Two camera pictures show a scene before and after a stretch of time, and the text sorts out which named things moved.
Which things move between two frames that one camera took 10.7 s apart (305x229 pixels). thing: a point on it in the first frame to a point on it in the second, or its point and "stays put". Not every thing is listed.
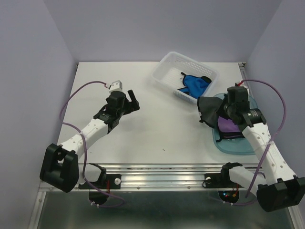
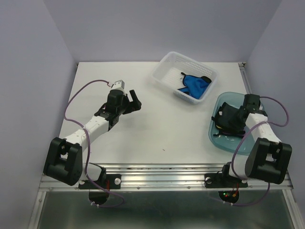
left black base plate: (106, 182) stays put
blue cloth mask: (196, 86) stays put
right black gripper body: (228, 109) to (241, 108)
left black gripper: (131, 106) stays put
